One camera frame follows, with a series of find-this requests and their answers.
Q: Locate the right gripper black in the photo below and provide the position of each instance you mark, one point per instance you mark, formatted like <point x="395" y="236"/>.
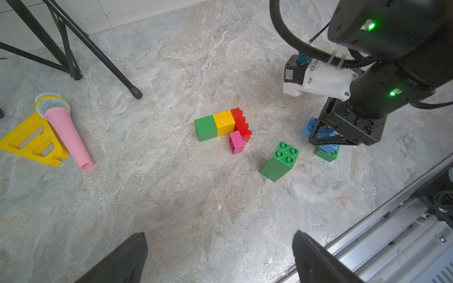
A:
<point x="352" y="128"/>

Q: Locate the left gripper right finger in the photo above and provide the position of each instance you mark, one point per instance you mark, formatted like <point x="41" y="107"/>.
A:
<point x="315" y="264"/>

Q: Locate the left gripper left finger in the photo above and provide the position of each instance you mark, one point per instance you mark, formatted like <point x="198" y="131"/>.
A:
<point x="123" y="265"/>

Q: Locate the green lego brick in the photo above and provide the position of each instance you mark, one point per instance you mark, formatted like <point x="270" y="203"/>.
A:
<point x="286" y="154"/>
<point x="275" y="169"/>
<point x="329" y="157"/>
<point x="206" y="128"/>

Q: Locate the red lego brick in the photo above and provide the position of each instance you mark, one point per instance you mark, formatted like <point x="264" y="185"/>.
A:
<point x="241" y="124"/>

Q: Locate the pink lego brick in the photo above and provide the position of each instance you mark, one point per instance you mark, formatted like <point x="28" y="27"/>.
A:
<point x="236" y="142"/>

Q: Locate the yellow lego brick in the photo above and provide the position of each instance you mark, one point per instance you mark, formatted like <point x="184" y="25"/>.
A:
<point x="224" y="122"/>

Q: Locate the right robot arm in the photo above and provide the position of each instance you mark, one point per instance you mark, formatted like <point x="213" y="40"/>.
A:
<point x="401" y="52"/>

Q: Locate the pink toy microphone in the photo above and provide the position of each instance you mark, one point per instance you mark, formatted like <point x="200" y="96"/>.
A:
<point x="56" y="110"/>

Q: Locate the black perforated music stand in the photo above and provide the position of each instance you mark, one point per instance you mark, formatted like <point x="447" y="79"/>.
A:
<point x="66" y="61"/>

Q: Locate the yellow plastic triangle frame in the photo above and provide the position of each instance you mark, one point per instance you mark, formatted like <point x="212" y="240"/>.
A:
<point x="35" y="139"/>

